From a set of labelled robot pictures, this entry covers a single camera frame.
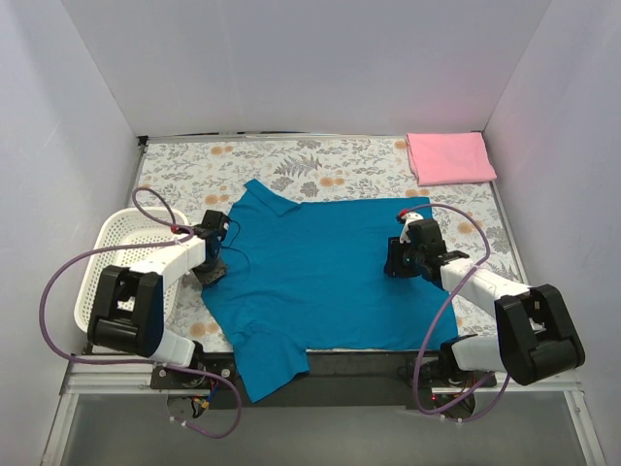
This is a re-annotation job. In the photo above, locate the teal blue t shirt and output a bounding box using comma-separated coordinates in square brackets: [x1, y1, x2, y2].
[202, 180, 458, 402]

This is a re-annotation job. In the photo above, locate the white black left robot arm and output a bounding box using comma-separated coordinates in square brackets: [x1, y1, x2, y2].
[87, 210, 230, 388]

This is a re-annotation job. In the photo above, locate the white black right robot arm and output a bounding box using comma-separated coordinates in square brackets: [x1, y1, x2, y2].
[384, 213, 586, 386]

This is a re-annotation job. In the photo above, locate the floral patterned table mat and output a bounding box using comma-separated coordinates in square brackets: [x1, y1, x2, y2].
[137, 139, 520, 351]

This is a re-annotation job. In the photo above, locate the white perforated plastic basket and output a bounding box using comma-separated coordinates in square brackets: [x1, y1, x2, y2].
[74, 208, 174, 332]

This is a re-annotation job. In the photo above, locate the folded pink t shirt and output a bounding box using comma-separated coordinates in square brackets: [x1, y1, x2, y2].
[406, 132, 497, 186]

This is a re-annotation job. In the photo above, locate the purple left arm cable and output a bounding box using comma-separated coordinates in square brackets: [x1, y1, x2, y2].
[38, 186, 244, 440]

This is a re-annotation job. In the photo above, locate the black front mounting rail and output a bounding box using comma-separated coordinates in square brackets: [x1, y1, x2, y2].
[149, 351, 484, 410]

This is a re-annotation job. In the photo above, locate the aluminium table frame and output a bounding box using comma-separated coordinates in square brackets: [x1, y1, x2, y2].
[44, 136, 605, 465]

